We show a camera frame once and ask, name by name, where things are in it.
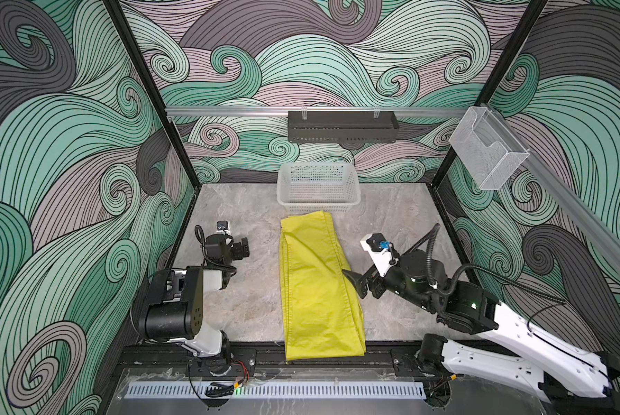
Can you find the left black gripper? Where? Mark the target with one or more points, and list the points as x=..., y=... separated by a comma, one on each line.
x=237, y=253

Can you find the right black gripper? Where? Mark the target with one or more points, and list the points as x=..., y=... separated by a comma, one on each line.
x=360, y=282

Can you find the yellow-green long pants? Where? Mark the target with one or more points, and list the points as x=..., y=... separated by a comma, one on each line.
x=321, y=312

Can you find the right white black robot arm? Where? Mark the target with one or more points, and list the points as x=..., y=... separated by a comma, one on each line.
x=568, y=379

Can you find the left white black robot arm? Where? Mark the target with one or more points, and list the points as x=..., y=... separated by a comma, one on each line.
x=172, y=310

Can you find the white plastic mesh basket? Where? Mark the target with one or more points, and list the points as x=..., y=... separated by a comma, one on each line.
x=303, y=188

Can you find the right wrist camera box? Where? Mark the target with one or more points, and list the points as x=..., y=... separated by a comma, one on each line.
x=381, y=252

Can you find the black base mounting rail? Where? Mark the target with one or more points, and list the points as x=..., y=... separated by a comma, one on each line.
x=265, y=359

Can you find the black perforated wall tray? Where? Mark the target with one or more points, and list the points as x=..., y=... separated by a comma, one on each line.
x=343, y=128

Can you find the back aluminium rail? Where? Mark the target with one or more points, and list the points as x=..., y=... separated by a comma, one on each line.
x=261, y=112

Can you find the aluminium rail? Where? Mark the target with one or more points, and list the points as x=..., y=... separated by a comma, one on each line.
x=549, y=162
x=261, y=112

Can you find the white slotted cable duct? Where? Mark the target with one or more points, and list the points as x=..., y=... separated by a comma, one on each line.
x=285, y=389

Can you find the clear acrylic wall holder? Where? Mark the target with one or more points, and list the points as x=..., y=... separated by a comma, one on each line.
x=487, y=147

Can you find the right aluminium rail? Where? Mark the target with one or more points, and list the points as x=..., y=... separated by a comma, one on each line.
x=549, y=162

